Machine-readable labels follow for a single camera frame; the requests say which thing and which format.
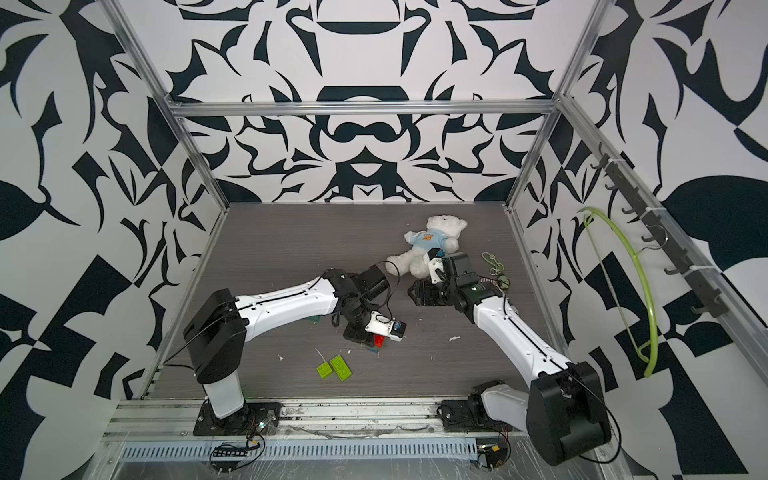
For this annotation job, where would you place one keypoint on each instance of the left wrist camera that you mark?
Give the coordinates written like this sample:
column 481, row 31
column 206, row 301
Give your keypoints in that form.
column 385, row 327

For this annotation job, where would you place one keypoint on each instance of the long lime lego brick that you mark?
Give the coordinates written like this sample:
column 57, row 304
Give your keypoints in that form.
column 341, row 368

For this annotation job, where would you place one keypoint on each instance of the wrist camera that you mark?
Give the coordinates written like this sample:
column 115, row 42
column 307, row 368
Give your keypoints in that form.
column 385, row 327
column 434, row 262

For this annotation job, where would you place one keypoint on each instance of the small lime lego brick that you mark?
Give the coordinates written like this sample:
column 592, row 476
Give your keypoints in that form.
column 324, row 370

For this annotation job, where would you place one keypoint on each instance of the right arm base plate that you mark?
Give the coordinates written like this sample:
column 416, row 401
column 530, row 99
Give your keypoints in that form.
column 468, row 414

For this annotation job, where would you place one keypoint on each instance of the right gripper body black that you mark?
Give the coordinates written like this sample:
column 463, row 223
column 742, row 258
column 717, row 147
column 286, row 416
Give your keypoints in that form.
column 437, row 294

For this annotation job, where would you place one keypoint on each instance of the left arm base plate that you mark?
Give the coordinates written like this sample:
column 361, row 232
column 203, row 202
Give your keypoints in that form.
column 252, row 418

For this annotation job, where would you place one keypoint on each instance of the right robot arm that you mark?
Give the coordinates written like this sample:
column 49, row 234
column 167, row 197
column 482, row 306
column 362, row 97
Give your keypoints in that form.
column 563, row 412

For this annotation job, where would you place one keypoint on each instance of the white slotted cable duct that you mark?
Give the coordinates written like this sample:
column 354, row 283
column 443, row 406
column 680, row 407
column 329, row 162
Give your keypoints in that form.
column 305, row 450

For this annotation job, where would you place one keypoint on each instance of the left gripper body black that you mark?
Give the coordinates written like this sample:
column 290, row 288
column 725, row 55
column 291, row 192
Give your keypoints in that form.
column 359, row 332

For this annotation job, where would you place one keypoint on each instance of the green plastic hanger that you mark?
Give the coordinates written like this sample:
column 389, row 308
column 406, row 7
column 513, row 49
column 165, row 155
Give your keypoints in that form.
column 648, row 351

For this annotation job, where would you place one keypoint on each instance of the black connector box right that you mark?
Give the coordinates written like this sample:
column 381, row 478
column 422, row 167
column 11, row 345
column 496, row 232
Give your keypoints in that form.
column 491, row 456

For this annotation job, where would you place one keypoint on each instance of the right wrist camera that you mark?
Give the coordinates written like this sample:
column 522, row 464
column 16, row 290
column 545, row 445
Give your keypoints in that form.
column 434, row 262

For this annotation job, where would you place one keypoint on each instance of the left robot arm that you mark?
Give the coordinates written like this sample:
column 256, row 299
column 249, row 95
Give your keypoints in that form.
column 216, row 335

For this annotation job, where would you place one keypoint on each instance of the white teddy bear blue shirt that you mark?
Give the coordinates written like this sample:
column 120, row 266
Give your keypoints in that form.
column 442, row 232

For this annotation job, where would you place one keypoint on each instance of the black usb hub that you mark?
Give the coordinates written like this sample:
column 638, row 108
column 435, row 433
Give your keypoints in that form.
column 229, row 452

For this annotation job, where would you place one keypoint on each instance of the black wall hook rail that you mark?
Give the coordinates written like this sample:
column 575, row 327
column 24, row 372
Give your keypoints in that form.
column 661, row 236

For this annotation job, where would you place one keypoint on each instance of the red lego brick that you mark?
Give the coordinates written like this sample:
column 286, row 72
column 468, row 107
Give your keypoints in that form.
column 379, row 341

